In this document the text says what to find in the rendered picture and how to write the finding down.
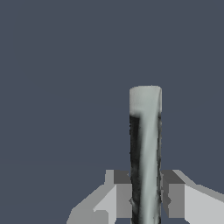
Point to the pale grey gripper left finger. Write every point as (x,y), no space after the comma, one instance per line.
(116,198)

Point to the grey and black cylindrical object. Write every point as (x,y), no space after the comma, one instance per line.
(145,151)

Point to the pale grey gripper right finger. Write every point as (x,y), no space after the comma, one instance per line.
(186,201)

